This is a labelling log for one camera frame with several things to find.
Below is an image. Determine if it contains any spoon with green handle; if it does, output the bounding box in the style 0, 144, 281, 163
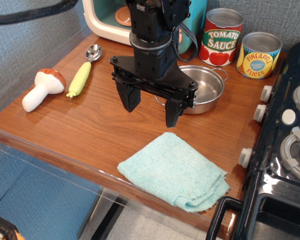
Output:
66, 44, 102, 98

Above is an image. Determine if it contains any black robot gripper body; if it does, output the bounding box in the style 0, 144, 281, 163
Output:
109, 46, 198, 109

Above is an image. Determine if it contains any light blue folded cloth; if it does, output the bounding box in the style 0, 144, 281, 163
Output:
117, 132, 230, 213

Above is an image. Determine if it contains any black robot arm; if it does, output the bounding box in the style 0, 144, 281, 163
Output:
110, 0, 198, 128

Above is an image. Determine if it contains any toy mushroom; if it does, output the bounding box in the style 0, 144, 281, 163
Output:
22, 68, 66, 113

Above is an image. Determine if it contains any orange toy plate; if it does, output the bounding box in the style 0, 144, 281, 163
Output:
115, 6, 132, 27

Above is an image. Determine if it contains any teal toy microwave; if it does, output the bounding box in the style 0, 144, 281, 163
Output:
82, 0, 207, 55

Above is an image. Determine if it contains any grey stove knob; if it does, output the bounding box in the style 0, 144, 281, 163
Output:
253, 104, 267, 123
260, 85, 273, 103
238, 148, 253, 169

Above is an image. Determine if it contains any black toy stove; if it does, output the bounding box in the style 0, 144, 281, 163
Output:
206, 42, 300, 240

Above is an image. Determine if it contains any black orange object corner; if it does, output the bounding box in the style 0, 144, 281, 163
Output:
0, 217, 25, 240

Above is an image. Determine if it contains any pineapple slices can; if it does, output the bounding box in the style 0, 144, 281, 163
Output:
236, 32, 283, 80

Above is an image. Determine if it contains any tomato sauce can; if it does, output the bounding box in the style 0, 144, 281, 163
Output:
199, 8, 244, 67

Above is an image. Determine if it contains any stainless steel pot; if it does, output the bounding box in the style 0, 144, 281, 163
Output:
154, 64, 230, 115

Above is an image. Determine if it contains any black braided cable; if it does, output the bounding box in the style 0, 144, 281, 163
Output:
0, 0, 79, 25

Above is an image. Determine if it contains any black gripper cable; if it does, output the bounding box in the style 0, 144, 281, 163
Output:
176, 22, 199, 63

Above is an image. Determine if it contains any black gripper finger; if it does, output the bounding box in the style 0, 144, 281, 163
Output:
165, 98, 183, 128
114, 76, 141, 113

